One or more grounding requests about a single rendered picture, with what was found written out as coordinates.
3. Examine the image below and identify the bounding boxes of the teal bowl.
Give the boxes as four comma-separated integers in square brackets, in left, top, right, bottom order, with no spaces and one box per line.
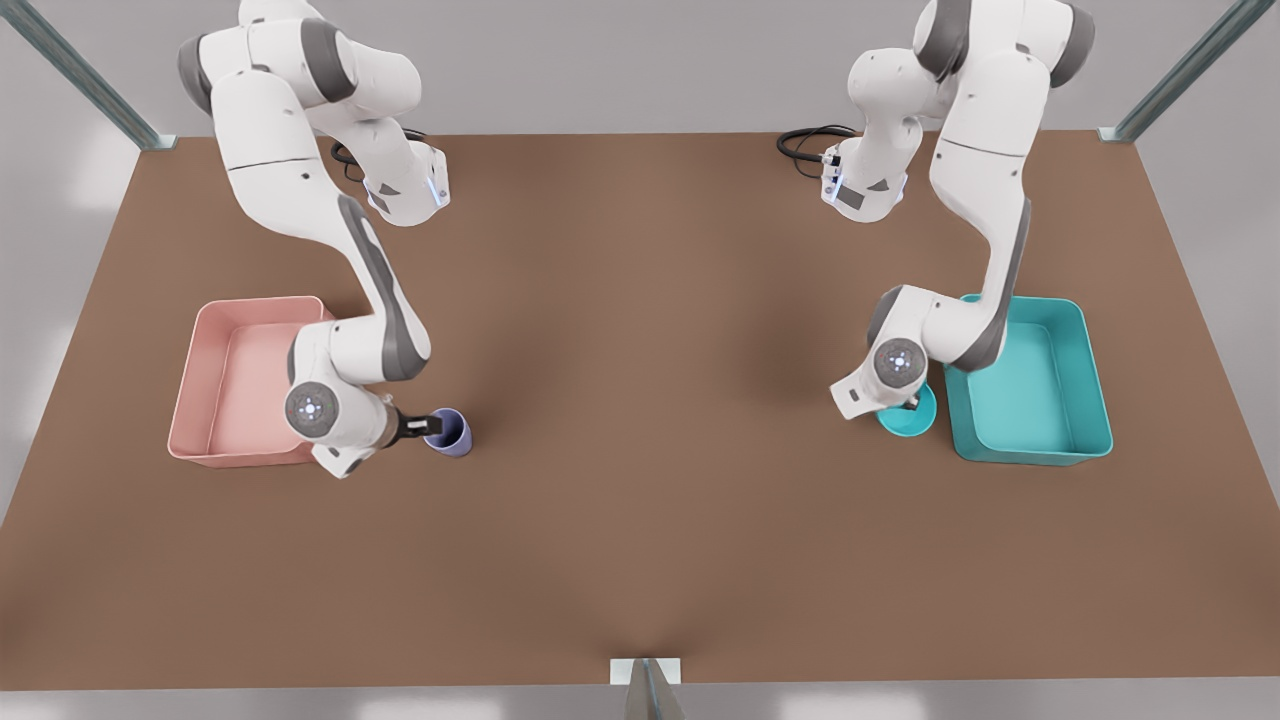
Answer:
[876,381,939,438]

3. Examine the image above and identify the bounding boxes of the purple cup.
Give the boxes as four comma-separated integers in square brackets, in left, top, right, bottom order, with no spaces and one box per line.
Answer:
[423,407,473,459]

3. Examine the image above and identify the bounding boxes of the teal plastic box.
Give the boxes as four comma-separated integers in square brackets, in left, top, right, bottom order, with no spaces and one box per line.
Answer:
[943,294,1114,467]

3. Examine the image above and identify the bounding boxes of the pink plastic box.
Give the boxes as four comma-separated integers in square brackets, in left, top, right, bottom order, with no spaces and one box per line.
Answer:
[167,295,337,469]

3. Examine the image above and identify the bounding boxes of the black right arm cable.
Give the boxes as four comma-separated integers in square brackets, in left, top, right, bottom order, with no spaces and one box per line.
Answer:
[330,129,429,184]

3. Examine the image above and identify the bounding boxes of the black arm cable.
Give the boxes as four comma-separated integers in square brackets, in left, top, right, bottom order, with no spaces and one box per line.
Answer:
[330,129,429,184]
[776,125,859,181]

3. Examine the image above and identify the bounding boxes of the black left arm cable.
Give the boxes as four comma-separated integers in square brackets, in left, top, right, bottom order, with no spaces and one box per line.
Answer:
[776,125,859,181]

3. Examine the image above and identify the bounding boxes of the silver frame post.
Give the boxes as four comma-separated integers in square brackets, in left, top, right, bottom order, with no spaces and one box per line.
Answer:
[610,657,688,720]
[0,0,179,152]
[1097,0,1280,144]

